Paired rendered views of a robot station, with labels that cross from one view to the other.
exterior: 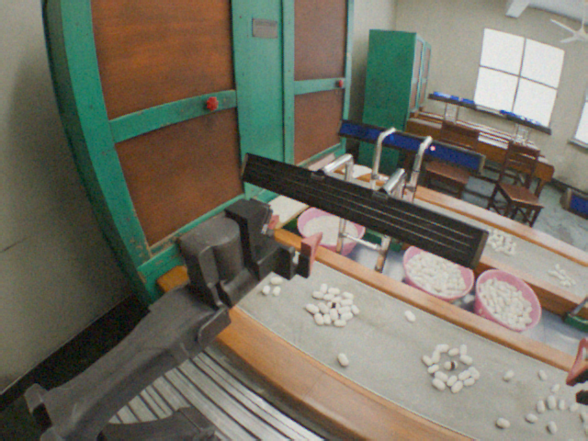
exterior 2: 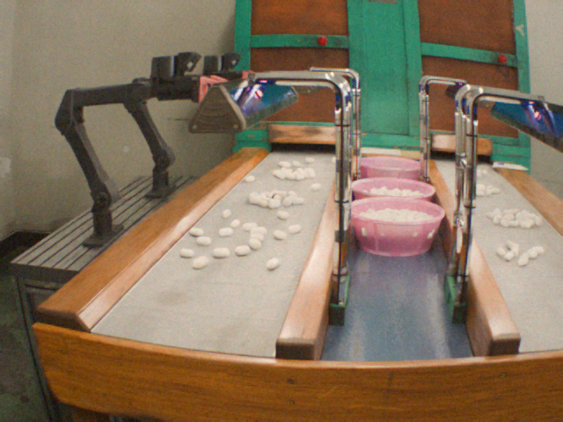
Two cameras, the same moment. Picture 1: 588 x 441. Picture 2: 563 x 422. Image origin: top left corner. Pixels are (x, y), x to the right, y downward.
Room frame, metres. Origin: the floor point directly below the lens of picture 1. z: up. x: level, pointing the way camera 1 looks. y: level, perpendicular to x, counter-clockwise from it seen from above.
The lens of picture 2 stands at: (-0.59, -1.93, 1.14)
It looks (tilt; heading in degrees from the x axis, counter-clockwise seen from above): 14 degrees down; 62
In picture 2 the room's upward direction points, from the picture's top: straight up
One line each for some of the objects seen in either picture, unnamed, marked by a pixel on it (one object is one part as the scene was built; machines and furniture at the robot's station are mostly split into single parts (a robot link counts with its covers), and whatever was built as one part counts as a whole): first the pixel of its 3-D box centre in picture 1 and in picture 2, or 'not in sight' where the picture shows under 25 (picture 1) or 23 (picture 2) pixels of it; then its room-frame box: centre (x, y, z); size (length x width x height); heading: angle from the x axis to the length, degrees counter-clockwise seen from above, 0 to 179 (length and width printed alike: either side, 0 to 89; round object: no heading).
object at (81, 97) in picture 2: not in sight; (102, 105); (-0.27, -0.28, 1.05); 0.30 x 0.09 x 0.12; 145
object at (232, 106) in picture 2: not in sight; (256, 94); (-0.08, -0.89, 1.08); 0.62 x 0.08 x 0.07; 53
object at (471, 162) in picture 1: (407, 141); (464, 91); (0.95, -0.45, 1.08); 0.62 x 0.08 x 0.07; 53
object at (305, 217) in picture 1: (330, 232); (390, 175); (0.82, -0.15, 0.72); 0.27 x 0.27 x 0.10
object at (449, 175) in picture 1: (448, 170); not in sight; (2.19, -1.57, 0.45); 0.44 x 0.43 x 0.91; 50
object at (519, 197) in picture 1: (519, 193); not in sight; (1.78, -2.26, 0.45); 0.44 x 0.43 x 0.91; 75
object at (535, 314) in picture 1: (503, 305); (396, 226); (0.39, -0.72, 0.72); 0.27 x 0.27 x 0.10
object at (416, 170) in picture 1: (395, 188); (445, 138); (0.88, -0.41, 0.90); 0.20 x 0.19 x 0.45; 53
